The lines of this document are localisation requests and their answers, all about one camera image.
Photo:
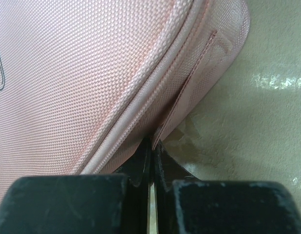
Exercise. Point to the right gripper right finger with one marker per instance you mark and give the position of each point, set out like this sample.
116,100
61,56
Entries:
170,176

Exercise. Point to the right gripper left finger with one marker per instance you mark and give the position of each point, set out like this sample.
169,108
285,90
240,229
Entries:
137,167

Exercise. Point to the pink medicine kit case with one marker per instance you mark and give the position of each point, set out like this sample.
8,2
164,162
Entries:
82,82

